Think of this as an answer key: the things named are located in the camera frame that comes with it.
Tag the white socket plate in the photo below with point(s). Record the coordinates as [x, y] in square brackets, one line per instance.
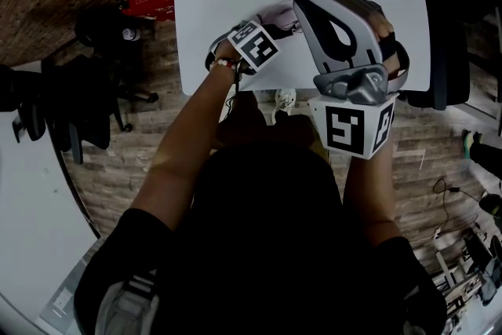
[62, 302]

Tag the person's left forearm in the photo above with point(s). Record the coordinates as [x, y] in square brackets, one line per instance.
[188, 129]

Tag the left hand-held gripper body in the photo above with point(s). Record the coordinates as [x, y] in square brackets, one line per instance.
[255, 47]

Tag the person's right white shoe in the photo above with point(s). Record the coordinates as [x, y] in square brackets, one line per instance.
[284, 102]

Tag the white power strip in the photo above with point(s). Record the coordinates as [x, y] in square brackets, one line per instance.
[438, 234]

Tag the person's olive trousers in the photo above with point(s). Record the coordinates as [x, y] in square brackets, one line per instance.
[298, 129]

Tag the large black office chair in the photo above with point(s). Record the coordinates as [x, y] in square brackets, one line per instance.
[86, 90]

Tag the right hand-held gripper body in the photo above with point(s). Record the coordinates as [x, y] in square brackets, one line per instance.
[325, 19]

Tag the person's left hand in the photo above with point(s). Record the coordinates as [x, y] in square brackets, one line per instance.
[221, 51]

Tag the small black office chair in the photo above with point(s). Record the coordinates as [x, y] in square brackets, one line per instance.
[19, 98]

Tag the clear water bottle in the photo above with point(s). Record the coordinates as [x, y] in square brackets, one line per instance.
[130, 33]

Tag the person's right hand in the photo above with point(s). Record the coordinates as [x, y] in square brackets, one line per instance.
[382, 25]

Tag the person's black shirt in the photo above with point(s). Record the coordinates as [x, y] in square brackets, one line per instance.
[266, 247]

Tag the white curved desk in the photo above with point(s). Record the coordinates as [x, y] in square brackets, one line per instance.
[31, 208]

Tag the grey desk with white frame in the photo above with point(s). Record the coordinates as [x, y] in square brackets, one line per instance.
[499, 51]

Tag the black shoe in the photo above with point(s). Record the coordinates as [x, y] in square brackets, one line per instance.
[492, 206]

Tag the person's right forearm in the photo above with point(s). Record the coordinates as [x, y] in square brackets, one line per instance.
[368, 188]

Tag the cluttered equipment rack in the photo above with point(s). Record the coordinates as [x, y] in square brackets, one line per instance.
[470, 286]

